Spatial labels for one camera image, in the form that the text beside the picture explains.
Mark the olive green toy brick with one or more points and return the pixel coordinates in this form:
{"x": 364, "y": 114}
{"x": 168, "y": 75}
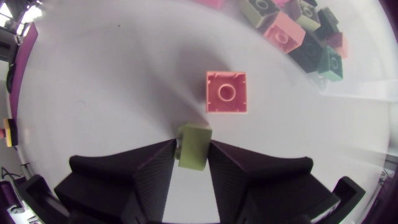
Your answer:
{"x": 308, "y": 16}
{"x": 256, "y": 12}

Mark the yellow emergency stop button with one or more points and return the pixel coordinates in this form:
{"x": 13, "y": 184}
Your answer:
{"x": 10, "y": 132}

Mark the lime green toy brick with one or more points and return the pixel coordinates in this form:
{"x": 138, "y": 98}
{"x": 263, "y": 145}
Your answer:
{"x": 193, "y": 147}

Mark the pink toy brick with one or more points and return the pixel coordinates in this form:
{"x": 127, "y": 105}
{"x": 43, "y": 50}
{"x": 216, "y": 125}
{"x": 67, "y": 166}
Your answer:
{"x": 226, "y": 92}
{"x": 212, "y": 2}
{"x": 283, "y": 32}
{"x": 339, "y": 44}

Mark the dark green toy brick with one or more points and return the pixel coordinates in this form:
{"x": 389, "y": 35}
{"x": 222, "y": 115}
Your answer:
{"x": 327, "y": 21}
{"x": 307, "y": 53}

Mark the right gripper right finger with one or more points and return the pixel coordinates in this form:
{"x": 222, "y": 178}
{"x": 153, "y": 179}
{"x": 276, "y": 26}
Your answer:
{"x": 264, "y": 186}

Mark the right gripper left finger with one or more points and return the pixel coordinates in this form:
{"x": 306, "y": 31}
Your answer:
{"x": 124, "y": 183}

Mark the clear plastic container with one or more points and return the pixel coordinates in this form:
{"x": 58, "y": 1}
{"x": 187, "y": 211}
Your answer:
{"x": 367, "y": 46}

